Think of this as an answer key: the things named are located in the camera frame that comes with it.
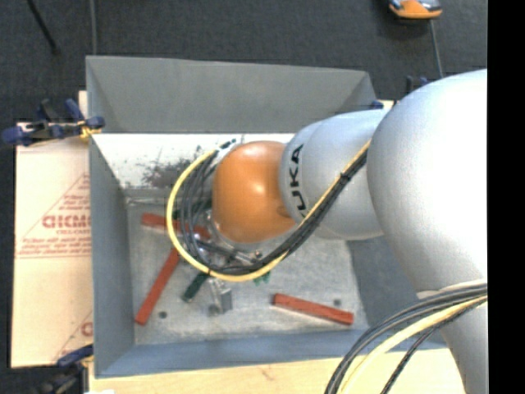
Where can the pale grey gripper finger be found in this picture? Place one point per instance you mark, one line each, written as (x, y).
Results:
(226, 301)
(214, 298)

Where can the dark green flat block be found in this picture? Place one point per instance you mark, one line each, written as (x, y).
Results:
(194, 286)

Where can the red-brown flat block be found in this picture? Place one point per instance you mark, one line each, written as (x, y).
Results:
(158, 287)
(313, 308)
(155, 221)

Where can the grey metal bin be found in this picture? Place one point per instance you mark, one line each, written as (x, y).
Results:
(110, 228)

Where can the brown cardboard board, red print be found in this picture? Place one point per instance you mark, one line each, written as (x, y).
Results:
(49, 285)

